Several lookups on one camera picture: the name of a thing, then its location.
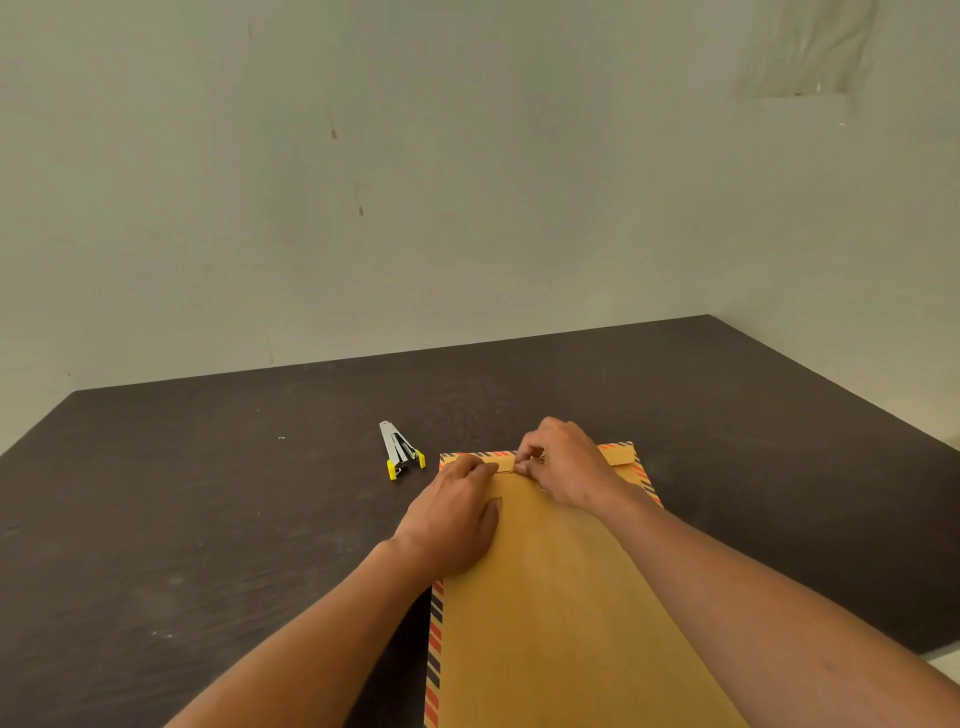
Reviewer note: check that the person's right hand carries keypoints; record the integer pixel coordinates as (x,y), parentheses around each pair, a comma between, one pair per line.
(574,469)

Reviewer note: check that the person's left hand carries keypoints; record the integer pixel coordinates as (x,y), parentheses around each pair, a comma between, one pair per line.
(450,525)

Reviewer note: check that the grey stapler with yellow ends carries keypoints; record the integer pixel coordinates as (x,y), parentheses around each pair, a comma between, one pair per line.
(397,450)

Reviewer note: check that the brown envelope with striped border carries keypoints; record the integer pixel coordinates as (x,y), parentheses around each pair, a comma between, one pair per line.
(570,615)

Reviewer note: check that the person's right forearm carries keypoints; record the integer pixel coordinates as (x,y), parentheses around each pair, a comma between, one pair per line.
(787,615)

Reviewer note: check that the person's left forearm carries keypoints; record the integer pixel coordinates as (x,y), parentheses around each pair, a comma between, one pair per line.
(315,652)

